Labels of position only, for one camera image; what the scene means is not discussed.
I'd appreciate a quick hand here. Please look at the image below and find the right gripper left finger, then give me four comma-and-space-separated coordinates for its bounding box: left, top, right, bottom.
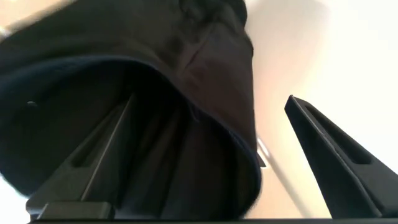
25, 93, 138, 220

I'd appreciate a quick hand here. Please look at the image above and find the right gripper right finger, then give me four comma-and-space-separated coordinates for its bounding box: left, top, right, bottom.
284, 94, 398, 219

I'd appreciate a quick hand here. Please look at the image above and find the white laundry basket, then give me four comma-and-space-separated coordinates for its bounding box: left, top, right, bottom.
245, 0, 398, 219

